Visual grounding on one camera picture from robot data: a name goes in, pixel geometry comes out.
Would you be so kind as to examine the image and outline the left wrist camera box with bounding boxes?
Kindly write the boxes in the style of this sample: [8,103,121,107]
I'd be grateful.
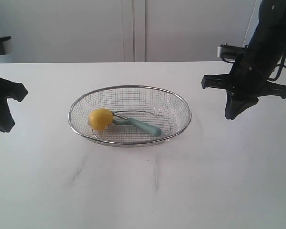
[0,34,12,56]

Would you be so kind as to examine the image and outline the white cabinet doors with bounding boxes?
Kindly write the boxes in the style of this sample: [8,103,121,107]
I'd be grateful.
[0,0,259,63]

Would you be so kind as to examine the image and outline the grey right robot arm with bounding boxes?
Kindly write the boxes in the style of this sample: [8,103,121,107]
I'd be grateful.
[202,0,286,120]

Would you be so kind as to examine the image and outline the teal handled vegetable peeler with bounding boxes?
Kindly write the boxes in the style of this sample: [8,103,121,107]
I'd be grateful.
[112,112,162,137]

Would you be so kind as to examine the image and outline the oval steel mesh basket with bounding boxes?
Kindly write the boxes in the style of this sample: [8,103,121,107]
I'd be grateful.
[68,85,192,147]

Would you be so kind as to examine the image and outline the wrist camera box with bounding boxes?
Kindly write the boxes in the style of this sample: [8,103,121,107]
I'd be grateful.
[217,43,245,64]
[0,34,12,56]

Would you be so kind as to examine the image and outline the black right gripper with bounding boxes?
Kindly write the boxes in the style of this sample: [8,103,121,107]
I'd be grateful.
[201,46,286,120]

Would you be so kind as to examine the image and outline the yellow lemon with sticker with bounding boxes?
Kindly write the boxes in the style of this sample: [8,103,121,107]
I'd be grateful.
[88,108,113,131]

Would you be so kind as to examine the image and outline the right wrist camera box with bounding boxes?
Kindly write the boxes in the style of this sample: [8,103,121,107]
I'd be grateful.
[217,43,245,64]

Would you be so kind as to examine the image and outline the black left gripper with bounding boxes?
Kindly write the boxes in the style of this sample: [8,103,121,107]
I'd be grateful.
[0,78,28,133]

